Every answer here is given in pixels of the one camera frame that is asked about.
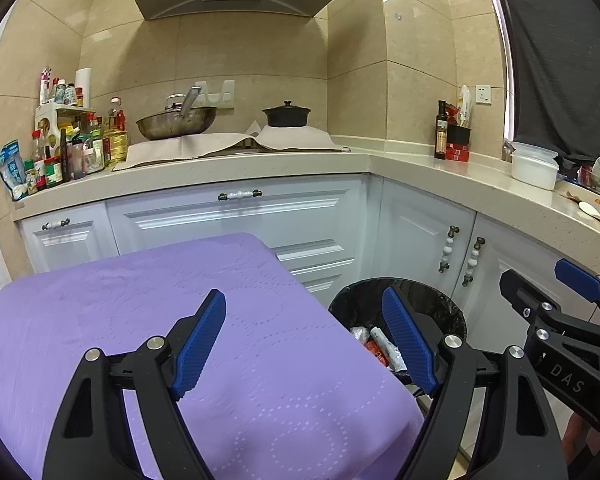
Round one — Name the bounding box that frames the white paper towel roll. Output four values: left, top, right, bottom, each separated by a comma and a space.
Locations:
75, 67, 92, 108

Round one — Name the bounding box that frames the dark curtain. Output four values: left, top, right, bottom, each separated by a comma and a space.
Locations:
485, 0, 600, 171

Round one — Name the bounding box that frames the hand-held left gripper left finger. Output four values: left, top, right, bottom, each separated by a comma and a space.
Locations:
42, 288, 228, 480

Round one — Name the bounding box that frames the steel wok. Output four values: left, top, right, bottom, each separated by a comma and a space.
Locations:
136, 105, 218, 141

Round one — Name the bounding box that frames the purple tablecloth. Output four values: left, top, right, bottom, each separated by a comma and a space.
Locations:
0, 232, 426, 480

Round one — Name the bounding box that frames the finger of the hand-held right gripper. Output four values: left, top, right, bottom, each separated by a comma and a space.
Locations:
499, 268, 571, 346
554, 259, 600, 311

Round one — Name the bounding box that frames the blue white packet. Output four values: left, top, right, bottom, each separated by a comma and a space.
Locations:
0, 140, 28, 202

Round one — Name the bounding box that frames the yellow cooking oil bottle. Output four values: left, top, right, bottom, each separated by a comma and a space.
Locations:
102, 127, 131, 166

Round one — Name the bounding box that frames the beige stove cover cloth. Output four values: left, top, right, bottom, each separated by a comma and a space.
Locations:
111, 121, 351, 170

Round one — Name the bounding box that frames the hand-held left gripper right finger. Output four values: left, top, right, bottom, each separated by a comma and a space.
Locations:
381, 286, 571, 480

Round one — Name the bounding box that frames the black cooking pot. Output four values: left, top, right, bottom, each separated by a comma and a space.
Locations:
261, 100, 312, 128

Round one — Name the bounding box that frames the group of condiment bottles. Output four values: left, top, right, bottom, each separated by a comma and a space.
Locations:
24, 66, 131, 193

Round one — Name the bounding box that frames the pale serving spoon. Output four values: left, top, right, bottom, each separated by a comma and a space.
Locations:
565, 192, 600, 236

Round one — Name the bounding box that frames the dark olive oil bottle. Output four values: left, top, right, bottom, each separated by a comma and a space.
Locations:
434, 100, 449, 160

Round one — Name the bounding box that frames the black trash bin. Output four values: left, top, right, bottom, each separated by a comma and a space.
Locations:
327, 277, 468, 401

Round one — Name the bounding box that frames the steel spatula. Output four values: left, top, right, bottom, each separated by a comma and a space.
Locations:
180, 86, 203, 121

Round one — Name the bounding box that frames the person's right hand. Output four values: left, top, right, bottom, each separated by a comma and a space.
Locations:
562, 410, 600, 478

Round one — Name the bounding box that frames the white kitchen cabinet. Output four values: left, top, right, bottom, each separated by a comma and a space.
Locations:
15, 172, 600, 341

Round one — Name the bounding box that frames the white condiment rack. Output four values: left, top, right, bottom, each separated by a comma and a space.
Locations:
34, 105, 91, 146

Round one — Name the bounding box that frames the white plastic container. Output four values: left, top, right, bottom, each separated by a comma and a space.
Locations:
510, 142, 560, 191

